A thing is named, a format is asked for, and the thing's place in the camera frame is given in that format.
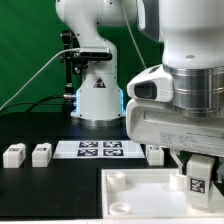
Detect white square table top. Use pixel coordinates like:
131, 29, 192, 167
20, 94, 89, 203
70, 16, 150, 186
101, 169, 224, 223

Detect grey camera cable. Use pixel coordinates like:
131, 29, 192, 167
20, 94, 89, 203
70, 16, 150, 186
0, 48, 81, 113

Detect black camera on stand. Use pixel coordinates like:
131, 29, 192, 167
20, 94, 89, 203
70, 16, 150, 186
60, 30, 112, 115

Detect white fiducial marker sheet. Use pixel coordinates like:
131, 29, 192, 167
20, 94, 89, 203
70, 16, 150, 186
53, 140, 144, 159

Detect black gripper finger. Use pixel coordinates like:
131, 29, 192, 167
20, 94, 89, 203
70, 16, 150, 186
216, 159, 224, 183

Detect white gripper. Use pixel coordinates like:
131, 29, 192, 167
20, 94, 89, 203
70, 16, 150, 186
126, 99, 224, 173

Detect black cables on table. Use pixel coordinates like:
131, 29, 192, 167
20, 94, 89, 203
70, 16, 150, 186
0, 94, 73, 116

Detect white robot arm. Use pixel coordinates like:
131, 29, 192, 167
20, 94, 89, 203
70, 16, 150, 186
55, 0, 224, 157

